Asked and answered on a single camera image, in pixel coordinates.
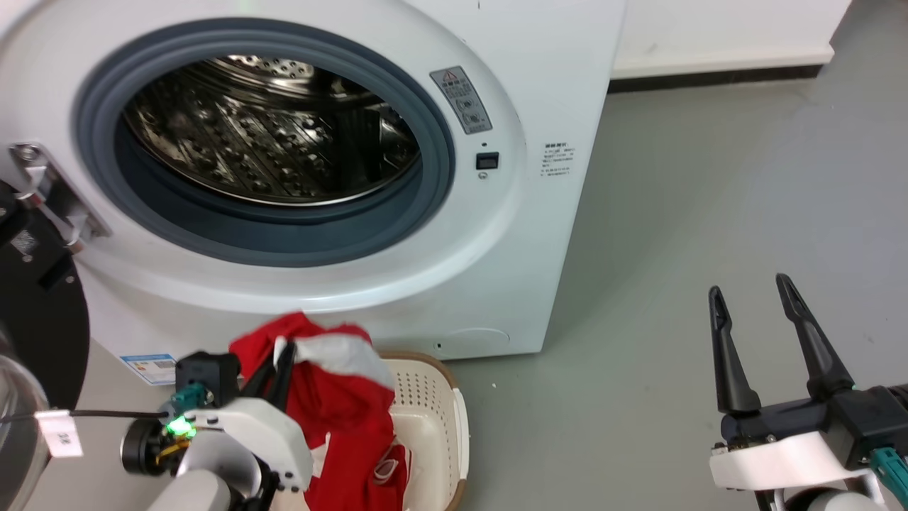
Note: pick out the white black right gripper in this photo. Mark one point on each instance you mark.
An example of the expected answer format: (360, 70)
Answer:
(794, 454)

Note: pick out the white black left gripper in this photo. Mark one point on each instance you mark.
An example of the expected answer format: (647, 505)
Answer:
(269, 433)

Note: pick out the red and white garment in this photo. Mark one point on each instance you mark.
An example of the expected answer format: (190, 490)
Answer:
(347, 419)

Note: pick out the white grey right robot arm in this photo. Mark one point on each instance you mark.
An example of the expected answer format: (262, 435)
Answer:
(837, 500)

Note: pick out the cream perforated laundry basket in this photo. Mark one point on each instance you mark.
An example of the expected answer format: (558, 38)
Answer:
(433, 419)

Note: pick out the black washer door with glass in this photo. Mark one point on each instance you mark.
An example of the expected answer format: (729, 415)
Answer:
(42, 319)

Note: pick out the stainless steel washing machine drum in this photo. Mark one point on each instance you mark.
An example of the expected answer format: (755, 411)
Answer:
(248, 142)

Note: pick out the blue white energy label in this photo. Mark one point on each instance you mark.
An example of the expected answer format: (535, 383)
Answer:
(145, 367)

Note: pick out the grey rubber door gasket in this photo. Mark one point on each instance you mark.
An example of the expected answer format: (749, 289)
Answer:
(284, 241)

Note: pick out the round white filter cover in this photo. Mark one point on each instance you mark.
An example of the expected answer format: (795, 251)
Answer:
(475, 341)

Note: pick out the white front-load washing machine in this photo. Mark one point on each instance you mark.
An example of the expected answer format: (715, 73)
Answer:
(525, 270)

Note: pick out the silver metal door hinge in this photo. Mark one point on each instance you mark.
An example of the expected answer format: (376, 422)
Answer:
(50, 184)

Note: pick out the black door latch socket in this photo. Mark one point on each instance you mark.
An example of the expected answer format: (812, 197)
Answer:
(487, 160)

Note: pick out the grey warning sticker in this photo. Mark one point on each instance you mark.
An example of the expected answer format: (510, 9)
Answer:
(461, 99)

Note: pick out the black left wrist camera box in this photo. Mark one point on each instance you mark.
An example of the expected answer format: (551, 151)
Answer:
(206, 372)

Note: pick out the black wall baseboard strip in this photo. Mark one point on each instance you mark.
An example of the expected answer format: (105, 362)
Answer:
(709, 78)

